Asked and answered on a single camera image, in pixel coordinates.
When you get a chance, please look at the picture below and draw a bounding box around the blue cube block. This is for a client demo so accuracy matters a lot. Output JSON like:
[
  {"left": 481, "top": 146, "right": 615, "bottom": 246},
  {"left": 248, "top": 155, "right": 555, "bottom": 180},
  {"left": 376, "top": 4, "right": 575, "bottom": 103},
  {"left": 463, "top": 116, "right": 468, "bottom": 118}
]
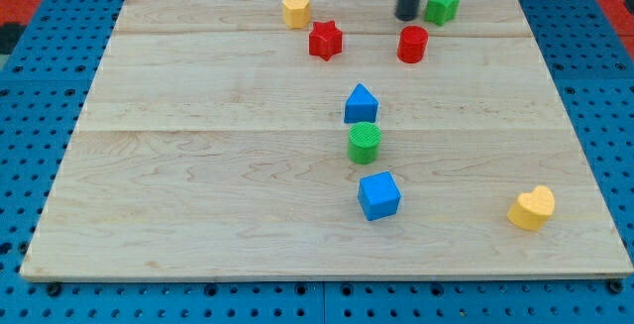
[{"left": 358, "top": 171, "right": 401, "bottom": 221}]

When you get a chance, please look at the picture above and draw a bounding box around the red star block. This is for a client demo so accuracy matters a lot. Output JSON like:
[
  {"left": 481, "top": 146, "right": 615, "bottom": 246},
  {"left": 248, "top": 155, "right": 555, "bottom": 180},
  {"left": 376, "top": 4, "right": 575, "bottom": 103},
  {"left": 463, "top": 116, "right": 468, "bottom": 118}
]
[{"left": 309, "top": 21, "right": 343, "bottom": 61}]

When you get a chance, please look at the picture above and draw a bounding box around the blue triangle block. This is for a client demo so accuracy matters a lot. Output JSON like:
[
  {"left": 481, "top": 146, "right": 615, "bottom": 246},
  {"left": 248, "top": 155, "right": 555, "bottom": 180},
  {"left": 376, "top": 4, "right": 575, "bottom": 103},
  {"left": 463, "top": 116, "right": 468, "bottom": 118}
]
[{"left": 344, "top": 83, "right": 379, "bottom": 124}]

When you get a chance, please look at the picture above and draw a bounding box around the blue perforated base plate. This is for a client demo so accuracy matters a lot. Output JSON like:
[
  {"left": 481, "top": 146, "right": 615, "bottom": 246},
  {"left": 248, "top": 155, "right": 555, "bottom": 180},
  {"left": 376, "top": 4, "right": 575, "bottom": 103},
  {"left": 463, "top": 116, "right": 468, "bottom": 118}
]
[{"left": 1, "top": 0, "right": 633, "bottom": 323}]

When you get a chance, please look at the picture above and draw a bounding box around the wooden board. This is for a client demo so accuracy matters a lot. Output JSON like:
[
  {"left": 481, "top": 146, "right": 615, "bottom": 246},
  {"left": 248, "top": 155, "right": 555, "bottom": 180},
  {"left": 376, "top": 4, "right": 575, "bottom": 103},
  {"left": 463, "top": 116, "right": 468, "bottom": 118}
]
[{"left": 21, "top": 0, "right": 633, "bottom": 282}]

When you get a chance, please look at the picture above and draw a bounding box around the green cylinder block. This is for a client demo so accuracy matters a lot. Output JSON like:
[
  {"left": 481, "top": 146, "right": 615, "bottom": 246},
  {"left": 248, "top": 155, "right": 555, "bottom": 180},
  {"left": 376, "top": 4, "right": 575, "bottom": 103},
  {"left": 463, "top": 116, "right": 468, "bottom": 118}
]
[{"left": 348, "top": 122, "right": 381, "bottom": 164}]

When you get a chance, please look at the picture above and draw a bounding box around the yellow hexagon block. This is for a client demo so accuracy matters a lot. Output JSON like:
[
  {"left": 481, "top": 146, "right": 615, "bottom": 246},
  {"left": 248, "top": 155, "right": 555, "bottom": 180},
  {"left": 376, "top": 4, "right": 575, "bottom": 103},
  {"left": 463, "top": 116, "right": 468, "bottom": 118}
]
[{"left": 282, "top": 0, "right": 311, "bottom": 29}]

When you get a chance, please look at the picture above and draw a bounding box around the red cylinder block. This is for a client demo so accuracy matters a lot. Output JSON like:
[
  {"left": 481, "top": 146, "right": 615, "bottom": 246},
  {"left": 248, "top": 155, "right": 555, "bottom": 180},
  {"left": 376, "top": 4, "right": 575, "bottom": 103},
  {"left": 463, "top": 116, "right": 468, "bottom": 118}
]
[{"left": 397, "top": 25, "right": 429, "bottom": 63}]

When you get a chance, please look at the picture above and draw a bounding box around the yellow heart block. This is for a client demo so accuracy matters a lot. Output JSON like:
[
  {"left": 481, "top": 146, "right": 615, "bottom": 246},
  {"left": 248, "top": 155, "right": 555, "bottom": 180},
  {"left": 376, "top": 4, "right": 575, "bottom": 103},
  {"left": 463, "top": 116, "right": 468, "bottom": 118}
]
[{"left": 507, "top": 185, "right": 556, "bottom": 232}]

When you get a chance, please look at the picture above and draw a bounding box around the green star block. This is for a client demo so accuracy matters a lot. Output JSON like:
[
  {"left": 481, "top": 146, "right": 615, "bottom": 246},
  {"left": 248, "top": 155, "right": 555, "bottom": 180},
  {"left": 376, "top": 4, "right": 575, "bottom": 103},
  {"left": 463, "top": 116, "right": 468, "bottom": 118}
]
[{"left": 424, "top": 0, "right": 460, "bottom": 26}]

